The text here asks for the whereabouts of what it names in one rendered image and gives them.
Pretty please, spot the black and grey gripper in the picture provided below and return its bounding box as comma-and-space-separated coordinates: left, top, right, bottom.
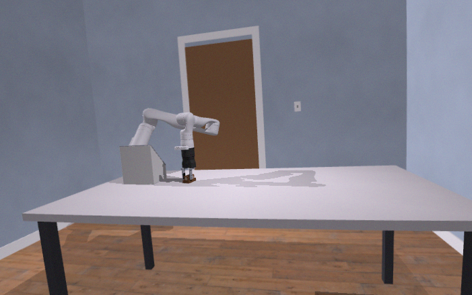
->
174, 139, 196, 180

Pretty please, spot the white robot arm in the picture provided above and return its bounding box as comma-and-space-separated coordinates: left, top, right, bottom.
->
129, 108, 220, 145

